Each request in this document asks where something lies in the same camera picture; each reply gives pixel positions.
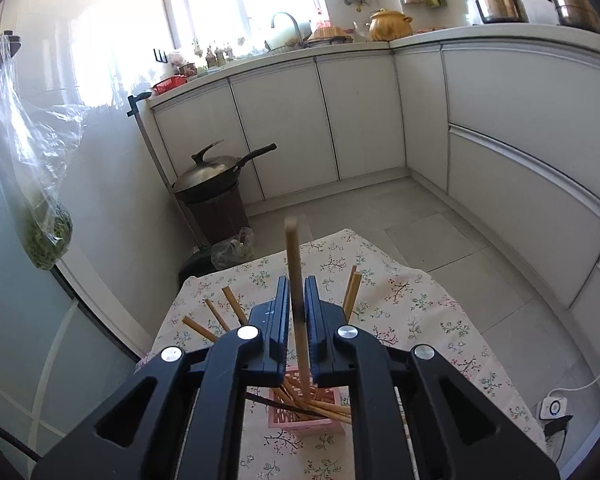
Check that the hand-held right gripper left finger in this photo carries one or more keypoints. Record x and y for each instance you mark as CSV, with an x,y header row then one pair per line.
x,y
277,330

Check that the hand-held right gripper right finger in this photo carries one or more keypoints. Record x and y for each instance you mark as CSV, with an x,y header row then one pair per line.
x,y
314,330

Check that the bunch of wooden chopsticks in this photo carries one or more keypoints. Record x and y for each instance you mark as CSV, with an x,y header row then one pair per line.
x,y
235,306

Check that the tan bamboo chopstick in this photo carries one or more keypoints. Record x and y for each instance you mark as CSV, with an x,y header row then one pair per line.
x,y
294,260

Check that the black chopstick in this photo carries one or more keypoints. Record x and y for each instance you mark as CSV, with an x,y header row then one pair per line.
x,y
262,400

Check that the pink perforated utensil holder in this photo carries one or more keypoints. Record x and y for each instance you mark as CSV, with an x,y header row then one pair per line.
x,y
305,426

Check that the frosted glass door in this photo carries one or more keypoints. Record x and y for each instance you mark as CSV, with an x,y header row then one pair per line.
x,y
10,335

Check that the crumpled clear plastic bag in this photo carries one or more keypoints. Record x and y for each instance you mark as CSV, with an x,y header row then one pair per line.
x,y
232,250

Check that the floral tablecloth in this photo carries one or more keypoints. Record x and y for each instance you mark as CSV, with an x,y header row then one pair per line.
x,y
405,310

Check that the dark green container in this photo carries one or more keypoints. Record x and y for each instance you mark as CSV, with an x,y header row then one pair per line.
x,y
195,265

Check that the plastic bag of greens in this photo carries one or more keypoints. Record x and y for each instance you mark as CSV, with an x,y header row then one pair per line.
x,y
50,240

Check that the brown bucket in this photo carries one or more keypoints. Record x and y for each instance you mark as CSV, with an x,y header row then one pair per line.
x,y
217,220

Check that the steel wok lid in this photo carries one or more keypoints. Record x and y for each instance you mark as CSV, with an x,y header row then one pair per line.
x,y
205,172

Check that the black wok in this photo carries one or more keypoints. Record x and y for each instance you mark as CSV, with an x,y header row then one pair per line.
x,y
257,154

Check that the white plug-in device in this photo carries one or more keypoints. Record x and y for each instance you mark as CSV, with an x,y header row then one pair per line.
x,y
554,406

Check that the red plastic basket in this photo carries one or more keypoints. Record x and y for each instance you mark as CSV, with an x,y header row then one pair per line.
x,y
170,85

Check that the cluster of small bottles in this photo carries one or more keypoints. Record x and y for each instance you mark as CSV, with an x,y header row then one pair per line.
x,y
212,55

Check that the pale green container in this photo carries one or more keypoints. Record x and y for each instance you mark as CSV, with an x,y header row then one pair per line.
x,y
280,39

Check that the white kitchen cabinets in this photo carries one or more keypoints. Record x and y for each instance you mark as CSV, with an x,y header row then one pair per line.
x,y
505,110

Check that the bamboo basket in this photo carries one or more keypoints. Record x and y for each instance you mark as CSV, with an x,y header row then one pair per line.
x,y
330,35

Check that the clear glass jug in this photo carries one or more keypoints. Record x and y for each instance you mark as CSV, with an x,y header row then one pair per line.
x,y
362,31

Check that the curved sink faucet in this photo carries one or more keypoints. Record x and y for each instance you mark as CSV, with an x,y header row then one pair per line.
x,y
296,25

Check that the red-capped clear bottle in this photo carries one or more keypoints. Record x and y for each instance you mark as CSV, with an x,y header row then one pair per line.
x,y
323,20

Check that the yellow clay pot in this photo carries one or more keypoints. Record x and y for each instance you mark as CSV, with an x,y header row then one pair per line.
x,y
391,27

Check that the steel stockpot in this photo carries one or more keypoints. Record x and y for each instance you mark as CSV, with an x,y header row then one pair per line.
x,y
575,10

